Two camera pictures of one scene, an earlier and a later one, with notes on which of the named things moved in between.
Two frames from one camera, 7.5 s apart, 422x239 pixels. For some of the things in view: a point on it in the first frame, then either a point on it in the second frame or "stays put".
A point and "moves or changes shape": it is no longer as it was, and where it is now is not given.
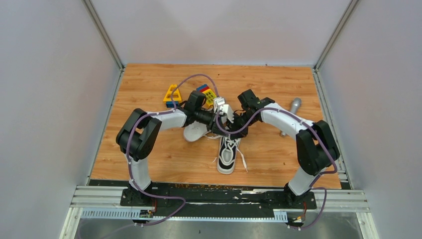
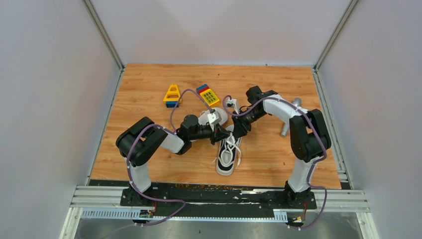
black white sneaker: x=227 y=155 stays put
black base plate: x=167 y=199 stays put
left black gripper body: x=207 y=118 → x=204 y=132
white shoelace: x=232 y=144 moves or changes shape
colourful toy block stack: x=210 y=95 stays put
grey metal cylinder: x=295 y=104 stays put
